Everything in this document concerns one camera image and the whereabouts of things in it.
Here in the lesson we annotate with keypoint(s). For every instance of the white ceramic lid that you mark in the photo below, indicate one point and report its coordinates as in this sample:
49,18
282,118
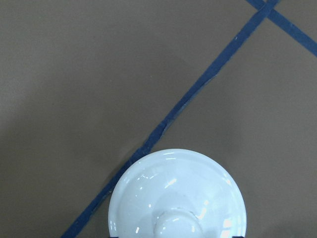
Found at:
176,193

